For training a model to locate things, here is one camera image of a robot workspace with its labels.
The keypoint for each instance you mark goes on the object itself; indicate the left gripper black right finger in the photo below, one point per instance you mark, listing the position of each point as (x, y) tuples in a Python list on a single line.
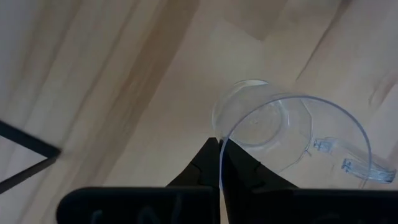
[(264, 205)]

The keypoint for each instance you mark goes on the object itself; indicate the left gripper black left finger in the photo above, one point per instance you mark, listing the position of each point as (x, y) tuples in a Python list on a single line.
[(186, 205)]

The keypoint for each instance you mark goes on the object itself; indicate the clear plastic mug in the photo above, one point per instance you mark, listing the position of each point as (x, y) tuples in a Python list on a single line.
[(280, 124)]

